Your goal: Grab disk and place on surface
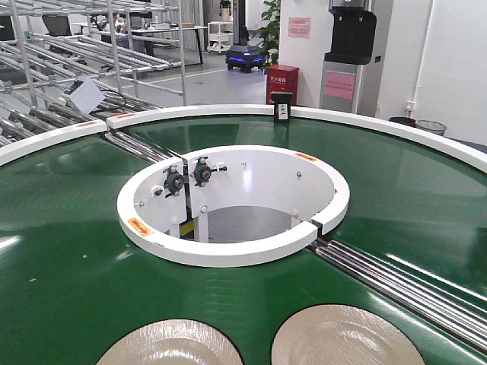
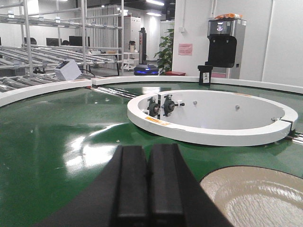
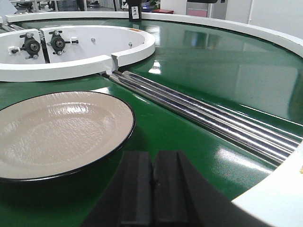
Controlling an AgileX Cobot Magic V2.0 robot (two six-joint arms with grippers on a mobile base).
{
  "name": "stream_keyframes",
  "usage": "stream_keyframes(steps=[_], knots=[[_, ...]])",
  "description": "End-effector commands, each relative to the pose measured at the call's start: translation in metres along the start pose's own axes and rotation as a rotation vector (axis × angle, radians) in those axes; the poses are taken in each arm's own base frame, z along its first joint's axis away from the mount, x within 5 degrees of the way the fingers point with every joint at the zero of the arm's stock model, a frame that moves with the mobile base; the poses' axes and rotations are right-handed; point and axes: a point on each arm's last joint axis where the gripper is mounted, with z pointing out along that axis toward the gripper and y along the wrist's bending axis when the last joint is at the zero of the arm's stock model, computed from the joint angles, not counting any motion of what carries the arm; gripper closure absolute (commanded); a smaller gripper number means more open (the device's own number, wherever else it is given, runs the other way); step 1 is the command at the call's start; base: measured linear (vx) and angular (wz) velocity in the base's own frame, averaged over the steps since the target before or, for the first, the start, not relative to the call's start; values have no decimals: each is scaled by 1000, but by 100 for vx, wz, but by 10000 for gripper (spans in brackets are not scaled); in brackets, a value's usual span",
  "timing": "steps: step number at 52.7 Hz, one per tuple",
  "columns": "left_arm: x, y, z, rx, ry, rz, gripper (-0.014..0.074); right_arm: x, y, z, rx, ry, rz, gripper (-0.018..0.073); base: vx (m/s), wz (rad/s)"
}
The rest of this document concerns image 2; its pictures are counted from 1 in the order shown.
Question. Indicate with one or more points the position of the right black bearing block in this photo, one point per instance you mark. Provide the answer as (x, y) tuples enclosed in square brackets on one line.
[(169, 105)]

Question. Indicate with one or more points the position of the pink wall notice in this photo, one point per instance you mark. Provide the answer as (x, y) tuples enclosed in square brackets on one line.
[(185, 49)]

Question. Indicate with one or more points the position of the white electrical control box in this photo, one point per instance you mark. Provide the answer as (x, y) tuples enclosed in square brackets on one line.
[(67, 70)]

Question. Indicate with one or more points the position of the black bearing block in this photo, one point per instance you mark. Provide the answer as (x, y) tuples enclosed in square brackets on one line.
[(169, 105), (153, 107)]

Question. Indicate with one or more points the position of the black framed sign stand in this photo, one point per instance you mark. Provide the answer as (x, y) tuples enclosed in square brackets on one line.
[(205, 72)]

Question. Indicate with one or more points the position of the green potted plant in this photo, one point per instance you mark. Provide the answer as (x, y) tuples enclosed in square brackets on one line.
[(165, 54)]

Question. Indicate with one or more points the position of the white outer conveyor rim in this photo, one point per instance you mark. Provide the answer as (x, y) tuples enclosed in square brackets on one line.
[(27, 92)]

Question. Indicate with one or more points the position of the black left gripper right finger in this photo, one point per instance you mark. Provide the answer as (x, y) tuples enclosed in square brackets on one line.
[(175, 196)]

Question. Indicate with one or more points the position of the beige plate with black rim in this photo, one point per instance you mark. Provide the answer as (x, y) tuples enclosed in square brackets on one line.
[(252, 196)]

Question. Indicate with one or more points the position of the steel conveyor rollers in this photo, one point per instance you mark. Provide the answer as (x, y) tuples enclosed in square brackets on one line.
[(115, 92)]

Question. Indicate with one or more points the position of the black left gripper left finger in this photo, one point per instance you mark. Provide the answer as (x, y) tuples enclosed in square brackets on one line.
[(118, 197)]

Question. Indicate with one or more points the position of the left black bearing block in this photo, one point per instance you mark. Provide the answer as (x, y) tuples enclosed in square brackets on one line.
[(153, 107)]

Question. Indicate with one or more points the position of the metal roller rack shelving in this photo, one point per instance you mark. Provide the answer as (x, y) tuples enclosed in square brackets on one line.
[(38, 35)]

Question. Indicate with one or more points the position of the blue-lit mobile robot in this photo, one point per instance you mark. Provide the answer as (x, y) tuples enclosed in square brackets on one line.
[(143, 68)]

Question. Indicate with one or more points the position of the black and silver drink machine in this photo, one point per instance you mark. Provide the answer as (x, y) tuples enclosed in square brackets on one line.
[(226, 34)]

